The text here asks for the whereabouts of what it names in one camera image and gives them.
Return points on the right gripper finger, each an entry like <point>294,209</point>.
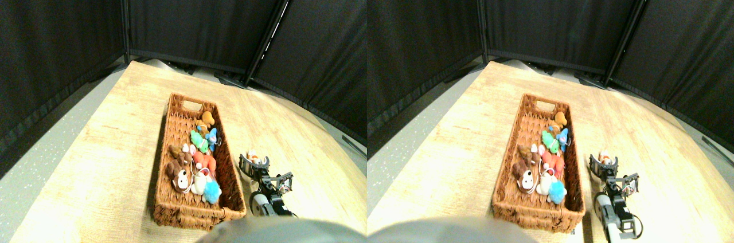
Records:
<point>248,167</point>
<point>615,168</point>
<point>267,169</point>
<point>597,167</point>

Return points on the white and orange plush toy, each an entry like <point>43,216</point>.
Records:
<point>253,157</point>
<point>604,157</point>

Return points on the red plush toy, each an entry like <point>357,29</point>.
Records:
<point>552,160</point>
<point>204,160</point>

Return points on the blue and white plush toy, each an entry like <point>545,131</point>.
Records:
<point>557,192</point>
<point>211,192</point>

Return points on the green plush toy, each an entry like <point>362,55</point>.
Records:
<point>549,141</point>
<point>198,141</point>

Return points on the brown monkey plush toy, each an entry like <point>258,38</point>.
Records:
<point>524,179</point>
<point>179,179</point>

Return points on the small brown plush toy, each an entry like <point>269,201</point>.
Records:
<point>525,152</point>
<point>176,152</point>

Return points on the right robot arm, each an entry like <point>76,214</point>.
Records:
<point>616,217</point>
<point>269,204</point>

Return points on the curtain stand foot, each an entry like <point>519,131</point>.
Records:
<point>354,146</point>
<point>589,82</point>
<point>717,150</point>
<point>106,73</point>
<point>182,70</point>
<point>461,74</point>
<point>230,81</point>
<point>536,70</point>

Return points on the brown wicker basket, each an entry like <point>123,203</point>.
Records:
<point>513,211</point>
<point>172,211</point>

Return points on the curtain stand pole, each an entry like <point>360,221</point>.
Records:
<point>631,19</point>
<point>481,14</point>
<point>275,19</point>
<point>125,14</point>

